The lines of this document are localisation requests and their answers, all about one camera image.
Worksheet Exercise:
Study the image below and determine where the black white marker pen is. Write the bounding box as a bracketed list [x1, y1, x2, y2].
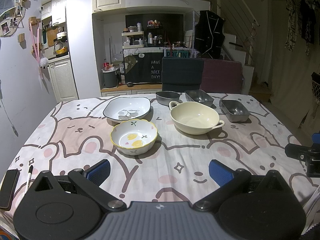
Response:
[24, 165, 34, 193]

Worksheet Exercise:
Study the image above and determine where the white storage shelf rack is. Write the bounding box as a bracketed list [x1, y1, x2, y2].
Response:
[121, 31, 145, 49]

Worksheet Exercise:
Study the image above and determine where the black jacket hanging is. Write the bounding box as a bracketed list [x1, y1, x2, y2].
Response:
[194, 10, 225, 60]

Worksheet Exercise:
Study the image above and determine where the black net basket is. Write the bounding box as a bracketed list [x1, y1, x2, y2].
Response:
[311, 72, 320, 106]

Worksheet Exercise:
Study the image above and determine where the steel rectangular container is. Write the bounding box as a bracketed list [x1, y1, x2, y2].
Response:
[185, 89, 214, 107]
[219, 100, 250, 122]

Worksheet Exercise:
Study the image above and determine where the grey trash bin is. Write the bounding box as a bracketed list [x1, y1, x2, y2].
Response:
[103, 69, 118, 88]

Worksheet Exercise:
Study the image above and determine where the dark green chair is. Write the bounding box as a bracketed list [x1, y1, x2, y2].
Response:
[162, 57, 204, 93]

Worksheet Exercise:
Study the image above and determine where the cream two-handled bowl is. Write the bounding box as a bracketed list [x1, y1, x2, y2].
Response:
[169, 101, 225, 135]

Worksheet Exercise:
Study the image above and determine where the round steel bowl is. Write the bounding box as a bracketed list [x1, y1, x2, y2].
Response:
[156, 91, 180, 106]

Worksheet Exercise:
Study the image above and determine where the pink hanging wall toy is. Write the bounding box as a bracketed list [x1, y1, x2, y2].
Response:
[29, 20, 49, 80]

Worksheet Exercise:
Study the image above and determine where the white square plate blue rim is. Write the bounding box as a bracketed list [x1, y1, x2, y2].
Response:
[103, 97, 151, 123]

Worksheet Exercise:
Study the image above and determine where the black have a nice day cloth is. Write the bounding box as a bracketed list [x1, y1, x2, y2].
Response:
[124, 53, 163, 83]

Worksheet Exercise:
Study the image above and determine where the black smartphone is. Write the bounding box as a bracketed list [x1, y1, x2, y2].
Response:
[0, 169, 20, 211]

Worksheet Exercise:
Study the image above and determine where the lemon pattern scalloped bowl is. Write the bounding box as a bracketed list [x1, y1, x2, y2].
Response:
[110, 119, 158, 156]

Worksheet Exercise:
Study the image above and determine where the wooden low drawer bench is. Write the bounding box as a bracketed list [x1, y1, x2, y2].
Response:
[101, 83, 162, 97]

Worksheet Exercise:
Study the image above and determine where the bear pattern tablecloth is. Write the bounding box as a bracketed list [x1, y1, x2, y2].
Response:
[1, 94, 319, 233]

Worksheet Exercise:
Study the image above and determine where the white lower cabinet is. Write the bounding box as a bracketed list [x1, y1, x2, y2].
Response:
[48, 57, 79, 103]

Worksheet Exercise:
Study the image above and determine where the maroon chair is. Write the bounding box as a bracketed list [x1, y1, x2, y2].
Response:
[200, 59, 243, 94]

